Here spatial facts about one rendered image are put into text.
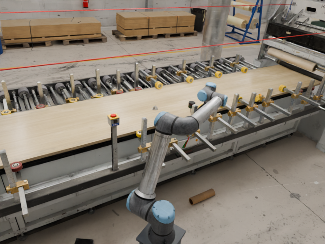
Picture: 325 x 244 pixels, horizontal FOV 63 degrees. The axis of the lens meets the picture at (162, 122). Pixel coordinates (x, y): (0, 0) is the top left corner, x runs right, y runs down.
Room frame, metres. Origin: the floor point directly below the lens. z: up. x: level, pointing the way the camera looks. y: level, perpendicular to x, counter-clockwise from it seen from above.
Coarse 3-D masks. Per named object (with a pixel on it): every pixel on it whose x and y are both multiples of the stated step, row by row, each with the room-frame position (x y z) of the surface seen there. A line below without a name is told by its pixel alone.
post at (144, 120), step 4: (144, 120) 1.80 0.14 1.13; (144, 124) 1.80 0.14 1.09; (144, 128) 1.80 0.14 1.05; (144, 132) 1.80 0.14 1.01; (144, 136) 1.80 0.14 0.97; (144, 140) 1.80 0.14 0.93; (144, 144) 1.80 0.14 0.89; (144, 152) 1.80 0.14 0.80; (140, 156) 1.82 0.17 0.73; (144, 156) 1.80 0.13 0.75
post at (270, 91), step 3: (270, 90) 2.60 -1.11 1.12; (267, 93) 2.62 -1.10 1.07; (270, 93) 2.60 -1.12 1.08; (267, 96) 2.61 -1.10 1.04; (270, 96) 2.61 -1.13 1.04; (267, 99) 2.60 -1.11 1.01; (267, 102) 2.60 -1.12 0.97; (264, 108) 2.61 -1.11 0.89; (264, 111) 2.60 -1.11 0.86; (261, 117) 2.61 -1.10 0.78; (264, 117) 2.62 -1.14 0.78; (261, 120) 2.60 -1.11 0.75
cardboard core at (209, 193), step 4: (204, 192) 2.08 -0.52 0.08; (208, 192) 2.09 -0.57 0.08; (212, 192) 2.10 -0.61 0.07; (196, 196) 2.02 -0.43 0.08; (200, 196) 2.02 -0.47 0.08; (204, 196) 2.04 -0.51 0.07; (208, 196) 2.06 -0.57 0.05; (192, 200) 1.96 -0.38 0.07; (196, 200) 1.97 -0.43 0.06; (200, 200) 1.99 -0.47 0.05; (192, 204) 1.95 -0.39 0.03
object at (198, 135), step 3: (195, 132) 2.08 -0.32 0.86; (195, 135) 2.06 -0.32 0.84; (198, 135) 2.04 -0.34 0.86; (198, 138) 2.02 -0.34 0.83; (201, 138) 1.99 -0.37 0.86; (204, 138) 1.99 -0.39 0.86; (204, 141) 1.95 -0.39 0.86; (207, 141) 1.95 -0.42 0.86; (207, 144) 1.91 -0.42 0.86; (210, 144) 1.91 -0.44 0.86; (210, 147) 1.88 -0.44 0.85; (213, 147) 1.87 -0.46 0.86; (213, 150) 1.84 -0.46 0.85
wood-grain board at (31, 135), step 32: (128, 96) 2.62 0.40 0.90; (160, 96) 2.68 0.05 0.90; (192, 96) 2.75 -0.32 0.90; (0, 128) 1.85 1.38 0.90; (32, 128) 1.88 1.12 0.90; (64, 128) 1.92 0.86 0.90; (96, 128) 1.96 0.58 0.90; (128, 128) 2.00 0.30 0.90; (0, 160) 1.45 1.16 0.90; (32, 160) 1.51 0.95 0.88
